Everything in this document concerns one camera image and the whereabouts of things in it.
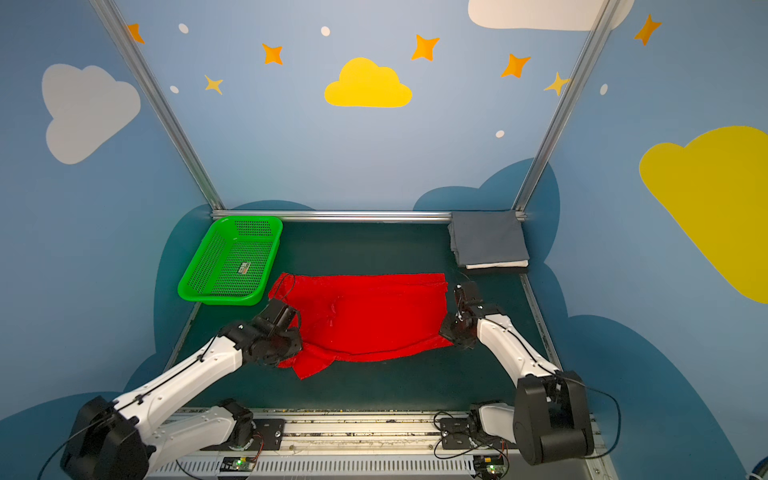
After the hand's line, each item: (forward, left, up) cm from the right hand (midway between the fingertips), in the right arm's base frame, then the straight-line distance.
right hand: (450, 330), depth 88 cm
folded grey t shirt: (+38, -18, +2) cm, 42 cm away
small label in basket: (+23, +73, -4) cm, 77 cm away
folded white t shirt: (+28, -28, -1) cm, 39 cm away
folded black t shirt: (+27, -29, -4) cm, 40 cm away
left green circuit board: (-35, +53, -4) cm, 64 cm away
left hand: (-8, +42, +2) cm, 43 cm away
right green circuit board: (-32, -8, -6) cm, 34 cm away
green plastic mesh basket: (+23, +77, -3) cm, 81 cm away
